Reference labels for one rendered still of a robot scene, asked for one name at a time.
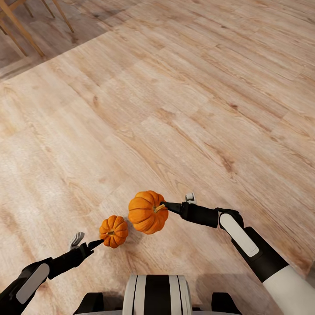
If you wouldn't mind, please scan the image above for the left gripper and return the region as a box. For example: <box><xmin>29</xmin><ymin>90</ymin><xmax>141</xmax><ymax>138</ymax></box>
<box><xmin>62</xmin><ymin>239</ymin><xmax>104</xmax><ymax>272</ymax></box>

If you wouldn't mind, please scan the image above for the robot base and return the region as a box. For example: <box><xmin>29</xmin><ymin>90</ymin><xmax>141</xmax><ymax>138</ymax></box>
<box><xmin>75</xmin><ymin>292</ymin><xmax>241</xmax><ymax>315</ymax></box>

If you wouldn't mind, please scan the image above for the pumpkin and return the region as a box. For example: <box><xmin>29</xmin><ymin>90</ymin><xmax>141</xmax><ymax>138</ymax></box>
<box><xmin>99</xmin><ymin>215</ymin><xmax>129</xmax><ymax>249</ymax></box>
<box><xmin>128</xmin><ymin>190</ymin><xmax>169</xmax><ymax>235</ymax></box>

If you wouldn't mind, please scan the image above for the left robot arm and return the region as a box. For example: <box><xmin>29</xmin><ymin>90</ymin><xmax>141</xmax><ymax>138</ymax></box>
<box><xmin>0</xmin><ymin>232</ymin><xmax>104</xmax><ymax>315</ymax></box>

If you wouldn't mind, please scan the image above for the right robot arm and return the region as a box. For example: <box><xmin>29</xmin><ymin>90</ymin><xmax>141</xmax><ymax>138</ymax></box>
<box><xmin>160</xmin><ymin>192</ymin><xmax>315</xmax><ymax>315</ymax></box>

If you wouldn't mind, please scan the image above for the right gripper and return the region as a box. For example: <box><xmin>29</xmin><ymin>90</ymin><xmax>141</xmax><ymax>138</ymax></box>
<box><xmin>160</xmin><ymin>202</ymin><xmax>207</xmax><ymax>225</ymax></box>

